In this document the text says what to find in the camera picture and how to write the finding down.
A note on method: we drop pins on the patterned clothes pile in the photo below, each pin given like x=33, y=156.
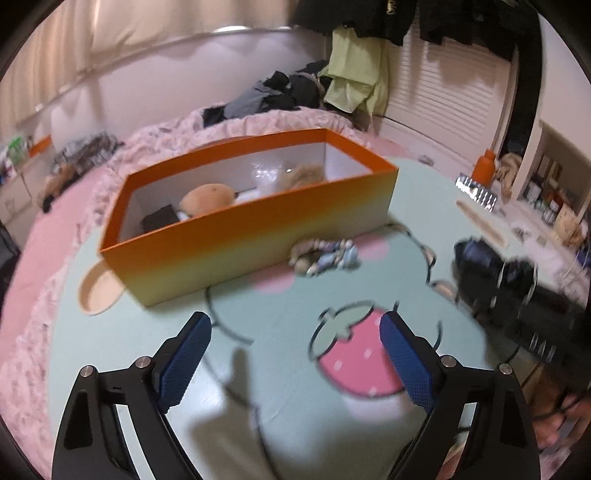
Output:
x=87, y=152

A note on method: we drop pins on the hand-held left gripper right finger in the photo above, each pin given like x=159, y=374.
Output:
x=406, y=360

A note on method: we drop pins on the tan fluffy pompom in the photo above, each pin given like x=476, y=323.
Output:
x=302, y=175

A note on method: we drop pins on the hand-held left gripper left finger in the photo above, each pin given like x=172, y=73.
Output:
x=184, y=360

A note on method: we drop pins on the assorted small boxes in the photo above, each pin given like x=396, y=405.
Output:
x=554, y=203

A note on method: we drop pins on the small orange box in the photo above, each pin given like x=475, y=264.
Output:
x=40, y=146

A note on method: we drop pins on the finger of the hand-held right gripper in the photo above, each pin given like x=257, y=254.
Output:
x=489, y=311
x=519, y=277

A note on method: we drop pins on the smartphone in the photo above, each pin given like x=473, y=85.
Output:
x=478, y=194

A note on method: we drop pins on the pile of dark clothes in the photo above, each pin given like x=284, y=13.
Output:
x=286, y=90

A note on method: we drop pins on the tan bread plush toy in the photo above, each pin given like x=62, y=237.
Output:
x=205, y=198

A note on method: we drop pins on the black small object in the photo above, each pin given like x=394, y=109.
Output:
x=159, y=219

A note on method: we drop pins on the beige cloth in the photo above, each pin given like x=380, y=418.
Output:
x=510, y=173

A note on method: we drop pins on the dark blue cloth pouch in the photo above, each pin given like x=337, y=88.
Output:
x=478, y=256

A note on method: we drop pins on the light green shirt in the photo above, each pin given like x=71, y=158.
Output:
x=351, y=69

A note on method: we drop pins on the pink crumpled quilt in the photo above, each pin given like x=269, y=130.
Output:
x=152, y=143

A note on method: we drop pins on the white bookshelf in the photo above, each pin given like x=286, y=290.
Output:
x=531, y=143

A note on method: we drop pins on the green plastic bag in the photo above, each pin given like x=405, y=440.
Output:
x=16, y=150

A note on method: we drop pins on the orange bottle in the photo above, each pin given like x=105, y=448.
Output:
x=484, y=170

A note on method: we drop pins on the black printed hanging garment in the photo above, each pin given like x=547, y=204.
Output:
x=355, y=18

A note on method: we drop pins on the white louvered door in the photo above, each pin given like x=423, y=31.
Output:
x=452, y=101

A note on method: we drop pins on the cream curtain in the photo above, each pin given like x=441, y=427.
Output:
x=115, y=32

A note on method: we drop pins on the person's right forearm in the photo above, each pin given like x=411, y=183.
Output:
x=545, y=387

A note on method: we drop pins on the orange cardboard box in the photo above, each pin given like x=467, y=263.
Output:
x=249, y=230

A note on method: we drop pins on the clear plastic bag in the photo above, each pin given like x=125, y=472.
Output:
x=265, y=177

